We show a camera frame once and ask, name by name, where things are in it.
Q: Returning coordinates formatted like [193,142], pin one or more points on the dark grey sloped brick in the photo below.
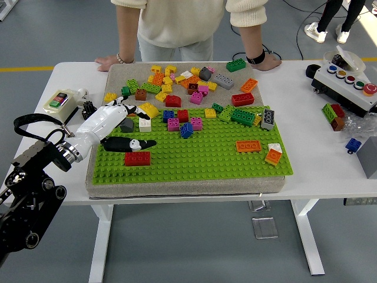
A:
[205,74]

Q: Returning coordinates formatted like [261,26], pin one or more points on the lime green two-by-four brick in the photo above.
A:
[150,88]

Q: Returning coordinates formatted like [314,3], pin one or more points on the red two-by-two brick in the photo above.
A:
[182,116]

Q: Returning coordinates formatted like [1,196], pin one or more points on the large clear plastic case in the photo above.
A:
[265,228]

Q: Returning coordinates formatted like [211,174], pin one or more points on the clear plastic container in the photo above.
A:
[355,63]

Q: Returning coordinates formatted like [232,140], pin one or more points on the table height control panel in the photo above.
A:
[359,202]

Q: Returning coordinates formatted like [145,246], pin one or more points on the black gear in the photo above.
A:
[87,107]

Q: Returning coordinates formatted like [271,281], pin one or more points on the yellow two-by-two brick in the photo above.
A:
[210,113]
[109,96]

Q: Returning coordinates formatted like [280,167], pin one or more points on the blue brick with keyring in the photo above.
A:
[353,144]

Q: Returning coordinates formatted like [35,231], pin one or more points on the large orange brick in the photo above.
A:
[191,80]

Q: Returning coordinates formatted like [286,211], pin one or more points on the brown two-by-two brick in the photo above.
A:
[140,95]

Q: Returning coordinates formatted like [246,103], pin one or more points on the orange two-by-four brick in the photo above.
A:
[249,85]
[248,146]

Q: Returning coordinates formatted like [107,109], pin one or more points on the person's right forearm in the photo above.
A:
[126,32]

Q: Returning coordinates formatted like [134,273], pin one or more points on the small dark green brick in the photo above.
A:
[217,108]
[126,91]

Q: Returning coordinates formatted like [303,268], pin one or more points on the white push-button control box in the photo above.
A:
[341,88]

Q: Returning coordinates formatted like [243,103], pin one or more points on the black wristband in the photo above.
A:
[255,59]

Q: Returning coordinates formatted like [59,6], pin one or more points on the white desk frame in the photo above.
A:
[3,14]

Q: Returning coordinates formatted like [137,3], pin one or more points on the person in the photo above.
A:
[182,23]

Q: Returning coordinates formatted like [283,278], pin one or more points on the green studded baseplate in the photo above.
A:
[206,168]

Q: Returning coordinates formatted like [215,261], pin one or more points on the white table leg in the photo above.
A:
[307,236]
[100,244]

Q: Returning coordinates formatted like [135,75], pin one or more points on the dark green two-by-four brick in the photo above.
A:
[243,117]
[236,65]

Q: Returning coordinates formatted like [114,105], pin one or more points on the small clear plastic case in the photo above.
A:
[257,205]

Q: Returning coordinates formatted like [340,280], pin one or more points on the red curved brick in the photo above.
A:
[173,101]

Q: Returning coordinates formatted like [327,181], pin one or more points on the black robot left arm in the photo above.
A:
[29,191]

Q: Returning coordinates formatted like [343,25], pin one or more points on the blue two-by-two brick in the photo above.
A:
[168,115]

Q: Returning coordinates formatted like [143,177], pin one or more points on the person's left forearm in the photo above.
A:
[251,39]

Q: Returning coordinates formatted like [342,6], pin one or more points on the grey two-by-four brick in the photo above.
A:
[267,119]
[223,81]

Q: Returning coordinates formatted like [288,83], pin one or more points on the pink two-by-two brick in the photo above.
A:
[173,124]
[203,89]
[196,124]

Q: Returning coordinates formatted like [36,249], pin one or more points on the small yellow brick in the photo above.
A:
[257,121]

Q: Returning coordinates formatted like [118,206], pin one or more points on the beige switch box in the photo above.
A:
[60,100]

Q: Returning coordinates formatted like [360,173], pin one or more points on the red two-by-four brick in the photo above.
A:
[242,99]
[137,159]

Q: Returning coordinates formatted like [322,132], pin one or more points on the white two-by-two brick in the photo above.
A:
[145,126]

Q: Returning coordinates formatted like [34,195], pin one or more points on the person's left hand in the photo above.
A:
[268,63]

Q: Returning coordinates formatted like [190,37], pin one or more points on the yellow L-shaped brick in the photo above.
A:
[170,69]

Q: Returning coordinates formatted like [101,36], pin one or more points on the orange and yellow brick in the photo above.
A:
[272,157]

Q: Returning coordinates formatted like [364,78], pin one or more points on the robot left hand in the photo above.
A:
[100,123]

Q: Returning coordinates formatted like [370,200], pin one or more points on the magenta two-by-two brick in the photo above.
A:
[196,98]

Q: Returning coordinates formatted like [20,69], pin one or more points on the clear plastic bag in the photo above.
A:
[357,126]

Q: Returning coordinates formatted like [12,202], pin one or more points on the grey box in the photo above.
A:
[369,159]

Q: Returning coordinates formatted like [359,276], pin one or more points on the person's right hand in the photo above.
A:
[107,60]

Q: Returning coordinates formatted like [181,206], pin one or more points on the small pink brick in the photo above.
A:
[211,69]
[172,76]

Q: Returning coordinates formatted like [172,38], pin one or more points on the yellow curved brick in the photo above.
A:
[151,109]

